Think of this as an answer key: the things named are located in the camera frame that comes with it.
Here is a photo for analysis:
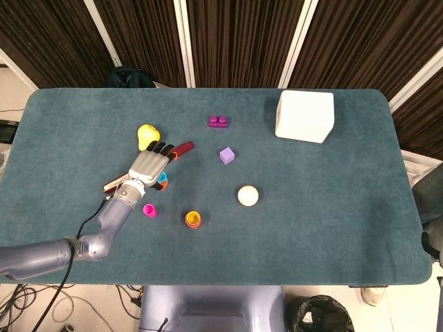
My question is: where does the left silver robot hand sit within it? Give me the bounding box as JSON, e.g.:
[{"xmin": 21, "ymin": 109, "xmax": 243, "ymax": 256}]
[{"xmin": 127, "ymin": 140, "xmax": 181, "ymax": 192}]

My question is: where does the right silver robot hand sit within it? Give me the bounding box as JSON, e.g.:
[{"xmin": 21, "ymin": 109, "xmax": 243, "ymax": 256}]
[{"xmin": 421, "ymin": 230, "xmax": 443, "ymax": 266}]

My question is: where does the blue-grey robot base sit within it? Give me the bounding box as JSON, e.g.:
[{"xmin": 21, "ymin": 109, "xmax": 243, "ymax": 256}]
[{"xmin": 139, "ymin": 285, "xmax": 287, "ymax": 332}]

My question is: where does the yellow toy pear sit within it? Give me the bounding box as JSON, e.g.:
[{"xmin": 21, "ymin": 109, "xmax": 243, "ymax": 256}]
[{"xmin": 137, "ymin": 124, "xmax": 161, "ymax": 152}]

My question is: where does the orange plastic cup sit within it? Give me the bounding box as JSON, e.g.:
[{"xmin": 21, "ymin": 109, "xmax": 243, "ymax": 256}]
[{"xmin": 184, "ymin": 211, "xmax": 203, "ymax": 230}]

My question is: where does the white shoe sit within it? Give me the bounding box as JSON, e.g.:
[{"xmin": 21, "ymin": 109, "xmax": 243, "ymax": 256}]
[{"xmin": 361, "ymin": 286, "xmax": 386, "ymax": 307}]

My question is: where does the lilac cube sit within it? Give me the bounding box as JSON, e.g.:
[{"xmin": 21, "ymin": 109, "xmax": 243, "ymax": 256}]
[{"xmin": 219, "ymin": 146, "xmax": 237, "ymax": 165}]

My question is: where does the white metal rack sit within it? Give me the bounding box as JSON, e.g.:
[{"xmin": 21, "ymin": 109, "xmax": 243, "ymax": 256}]
[{"xmin": 401, "ymin": 149, "xmax": 437, "ymax": 181}]

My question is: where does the magenta building block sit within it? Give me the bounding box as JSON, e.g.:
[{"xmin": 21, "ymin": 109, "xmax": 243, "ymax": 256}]
[{"xmin": 208, "ymin": 115, "xmax": 230, "ymax": 130}]

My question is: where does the black backpack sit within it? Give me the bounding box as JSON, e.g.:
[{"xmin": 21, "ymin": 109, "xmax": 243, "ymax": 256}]
[{"xmin": 106, "ymin": 66, "xmax": 156, "ymax": 89}]

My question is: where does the white ball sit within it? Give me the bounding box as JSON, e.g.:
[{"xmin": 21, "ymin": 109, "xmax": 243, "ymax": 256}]
[{"xmin": 237, "ymin": 185, "xmax": 260, "ymax": 208}]

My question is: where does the teal velvet table cover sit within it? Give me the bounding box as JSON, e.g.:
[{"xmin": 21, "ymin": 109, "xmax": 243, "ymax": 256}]
[{"xmin": 0, "ymin": 88, "xmax": 433, "ymax": 287}]

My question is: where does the black bagged trash bin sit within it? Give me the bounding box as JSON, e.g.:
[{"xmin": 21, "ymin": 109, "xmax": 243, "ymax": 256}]
[{"xmin": 286, "ymin": 294, "xmax": 356, "ymax": 332}]

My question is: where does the black device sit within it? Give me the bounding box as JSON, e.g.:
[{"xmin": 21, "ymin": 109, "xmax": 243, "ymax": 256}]
[{"xmin": 0, "ymin": 119, "xmax": 19, "ymax": 143}]

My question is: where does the white box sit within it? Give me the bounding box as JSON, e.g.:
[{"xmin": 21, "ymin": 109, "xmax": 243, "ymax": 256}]
[{"xmin": 274, "ymin": 89, "xmax": 336, "ymax": 145}]

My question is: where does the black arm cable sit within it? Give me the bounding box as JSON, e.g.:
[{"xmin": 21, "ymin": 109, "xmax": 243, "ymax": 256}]
[{"xmin": 20, "ymin": 196, "xmax": 114, "ymax": 332}]

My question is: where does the white partition post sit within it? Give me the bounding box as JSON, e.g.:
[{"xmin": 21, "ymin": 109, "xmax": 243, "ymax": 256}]
[
  {"xmin": 174, "ymin": 0, "xmax": 196, "ymax": 88},
  {"xmin": 388, "ymin": 51, "xmax": 443, "ymax": 113},
  {"xmin": 0, "ymin": 48, "xmax": 37, "ymax": 90},
  {"xmin": 278, "ymin": 0, "xmax": 319, "ymax": 89},
  {"xmin": 84, "ymin": 0, "xmax": 123, "ymax": 68}
]

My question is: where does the black floor cable bundle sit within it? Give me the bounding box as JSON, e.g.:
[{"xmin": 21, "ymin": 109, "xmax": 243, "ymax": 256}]
[{"xmin": 116, "ymin": 285, "xmax": 143, "ymax": 308}]

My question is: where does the white floor cable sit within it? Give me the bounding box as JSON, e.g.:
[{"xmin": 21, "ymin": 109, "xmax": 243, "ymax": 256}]
[{"xmin": 51, "ymin": 293, "xmax": 115, "ymax": 332}]

